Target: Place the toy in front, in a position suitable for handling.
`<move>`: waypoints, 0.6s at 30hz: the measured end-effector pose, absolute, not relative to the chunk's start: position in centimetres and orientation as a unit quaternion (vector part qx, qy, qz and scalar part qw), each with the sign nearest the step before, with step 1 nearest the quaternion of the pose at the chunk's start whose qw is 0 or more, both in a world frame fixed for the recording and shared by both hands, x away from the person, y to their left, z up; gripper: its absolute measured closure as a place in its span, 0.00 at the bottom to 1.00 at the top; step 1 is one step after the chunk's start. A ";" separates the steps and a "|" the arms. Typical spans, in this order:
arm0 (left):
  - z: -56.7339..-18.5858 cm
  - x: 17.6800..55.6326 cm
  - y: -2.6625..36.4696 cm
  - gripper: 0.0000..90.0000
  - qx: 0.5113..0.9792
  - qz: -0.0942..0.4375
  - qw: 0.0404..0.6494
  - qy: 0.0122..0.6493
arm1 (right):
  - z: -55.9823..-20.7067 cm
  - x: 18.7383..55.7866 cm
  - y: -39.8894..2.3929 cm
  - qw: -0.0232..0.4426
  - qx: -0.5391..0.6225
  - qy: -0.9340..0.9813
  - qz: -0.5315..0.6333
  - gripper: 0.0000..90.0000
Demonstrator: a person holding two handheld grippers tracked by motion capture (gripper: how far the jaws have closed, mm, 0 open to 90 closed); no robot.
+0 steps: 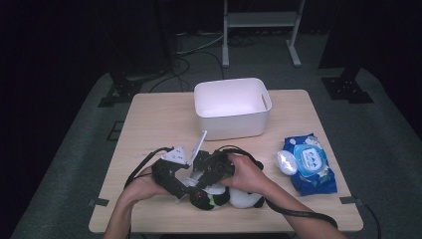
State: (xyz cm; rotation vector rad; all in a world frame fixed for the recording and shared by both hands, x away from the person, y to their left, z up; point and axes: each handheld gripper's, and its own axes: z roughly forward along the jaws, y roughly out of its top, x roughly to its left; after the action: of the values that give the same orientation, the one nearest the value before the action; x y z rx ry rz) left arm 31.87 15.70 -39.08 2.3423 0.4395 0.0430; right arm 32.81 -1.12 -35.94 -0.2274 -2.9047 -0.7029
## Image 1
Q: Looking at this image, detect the panda plush toy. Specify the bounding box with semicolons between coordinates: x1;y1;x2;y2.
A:
174;175;267;212

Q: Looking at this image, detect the black table edge cable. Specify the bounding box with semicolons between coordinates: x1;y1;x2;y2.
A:
357;198;382;239

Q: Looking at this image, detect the dark floor hatch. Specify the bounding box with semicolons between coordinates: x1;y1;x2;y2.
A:
106;120;125;142

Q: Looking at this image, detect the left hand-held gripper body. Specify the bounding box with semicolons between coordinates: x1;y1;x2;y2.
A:
151;145;191;200

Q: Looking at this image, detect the blue wet wipes pack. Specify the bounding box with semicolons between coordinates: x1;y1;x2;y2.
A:
283;132;338;197

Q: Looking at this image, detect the person's right hand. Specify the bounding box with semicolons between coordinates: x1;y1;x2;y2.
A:
219;153;277;200

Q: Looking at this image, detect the person's left hand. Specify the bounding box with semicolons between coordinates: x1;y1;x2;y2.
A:
124;164;169;201

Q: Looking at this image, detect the white metal stand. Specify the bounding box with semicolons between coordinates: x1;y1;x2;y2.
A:
221;0;307;69

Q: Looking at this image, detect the black floor cable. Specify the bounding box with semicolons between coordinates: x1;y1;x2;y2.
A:
195;49;227;81
148;56;192;94

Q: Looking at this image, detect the grey floor cable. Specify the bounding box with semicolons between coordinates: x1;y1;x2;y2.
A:
175;33;225;56

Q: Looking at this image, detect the black stand base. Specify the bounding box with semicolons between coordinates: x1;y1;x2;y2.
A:
98;71;143;108
320;66;375;105

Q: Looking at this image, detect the white plastic bin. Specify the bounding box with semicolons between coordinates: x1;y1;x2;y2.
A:
193;77;273;141

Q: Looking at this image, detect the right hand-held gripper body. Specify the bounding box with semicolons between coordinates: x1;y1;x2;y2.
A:
189;129;236;182

